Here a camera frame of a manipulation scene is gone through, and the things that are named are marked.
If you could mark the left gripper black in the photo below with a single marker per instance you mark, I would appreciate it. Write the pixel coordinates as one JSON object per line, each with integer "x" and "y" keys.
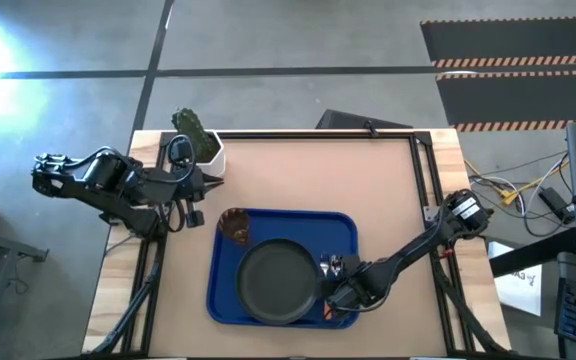
{"x": 192, "y": 186}

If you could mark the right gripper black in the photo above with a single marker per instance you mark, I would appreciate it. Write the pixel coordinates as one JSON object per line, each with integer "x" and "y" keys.
{"x": 355, "y": 285}

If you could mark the silver fork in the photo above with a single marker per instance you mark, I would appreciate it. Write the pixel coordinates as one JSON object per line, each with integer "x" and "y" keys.
{"x": 324, "y": 265}

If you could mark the silver spoon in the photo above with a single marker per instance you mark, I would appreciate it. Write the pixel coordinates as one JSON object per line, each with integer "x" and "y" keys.
{"x": 336, "y": 264}

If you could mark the amber faceted plastic cup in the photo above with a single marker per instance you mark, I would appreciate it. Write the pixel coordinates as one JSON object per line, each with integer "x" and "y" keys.
{"x": 234, "y": 227}

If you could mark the dark round plate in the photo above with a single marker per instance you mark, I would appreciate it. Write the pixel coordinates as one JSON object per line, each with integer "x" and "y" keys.
{"x": 278, "y": 282}

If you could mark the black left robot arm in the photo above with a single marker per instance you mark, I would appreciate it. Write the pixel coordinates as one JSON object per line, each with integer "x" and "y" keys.
{"x": 113, "y": 190}

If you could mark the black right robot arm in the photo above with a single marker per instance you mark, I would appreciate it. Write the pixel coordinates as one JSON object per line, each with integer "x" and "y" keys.
{"x": 418, "y": 245}

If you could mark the blue plastic tray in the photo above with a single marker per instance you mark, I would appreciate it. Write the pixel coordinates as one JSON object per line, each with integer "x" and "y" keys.
{"x": 288, "y": 225}

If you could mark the small orange piece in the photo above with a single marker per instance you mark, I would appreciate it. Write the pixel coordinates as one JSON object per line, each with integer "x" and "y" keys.
{"x": 327, "y": 310}

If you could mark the white plant pot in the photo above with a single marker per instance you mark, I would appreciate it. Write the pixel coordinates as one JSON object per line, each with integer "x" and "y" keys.
{"x": 218, "y": 162}

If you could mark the green cactus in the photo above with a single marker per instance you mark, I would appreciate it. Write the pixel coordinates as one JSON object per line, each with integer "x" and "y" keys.
{"x": 195, "y": 132}

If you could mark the black flat panel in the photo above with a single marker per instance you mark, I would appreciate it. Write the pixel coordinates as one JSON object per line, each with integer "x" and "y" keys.
{"x": 353, "y": 120}

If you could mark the white paper sheet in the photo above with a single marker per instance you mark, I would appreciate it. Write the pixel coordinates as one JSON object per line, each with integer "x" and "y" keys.
{"x": 520, "y": 290}

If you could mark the black desk bar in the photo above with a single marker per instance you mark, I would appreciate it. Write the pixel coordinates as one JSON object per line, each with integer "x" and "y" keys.
{"x": 533, "y": 255}

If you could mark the black power adapter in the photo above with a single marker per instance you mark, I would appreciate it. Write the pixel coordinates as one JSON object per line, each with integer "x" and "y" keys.
{"x": 555, "y": 204}

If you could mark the black hazard-striped floor mat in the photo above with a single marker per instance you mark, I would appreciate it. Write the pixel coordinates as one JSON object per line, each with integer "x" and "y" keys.
{"x": 513, "y": 40}
{"x": 518, "y": 100}

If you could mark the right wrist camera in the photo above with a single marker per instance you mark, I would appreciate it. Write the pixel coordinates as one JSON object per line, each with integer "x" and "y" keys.
{"x": 351, "y": 263}

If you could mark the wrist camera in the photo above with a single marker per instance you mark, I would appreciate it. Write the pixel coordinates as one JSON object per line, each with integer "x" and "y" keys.
{"x": 351, "y": 263}
{"x": 195, "y": 219}

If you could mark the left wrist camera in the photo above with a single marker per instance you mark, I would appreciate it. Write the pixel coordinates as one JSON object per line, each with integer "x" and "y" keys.
{"x": 195, "y": 219}

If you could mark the silver metal bracket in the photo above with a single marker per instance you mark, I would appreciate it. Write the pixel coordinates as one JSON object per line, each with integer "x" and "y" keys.
{"x": 430, "y": 212}

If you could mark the black aluminium table frame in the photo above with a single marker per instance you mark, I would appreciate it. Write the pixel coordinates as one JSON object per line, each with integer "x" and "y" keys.
{"x": 415, "y": 160}

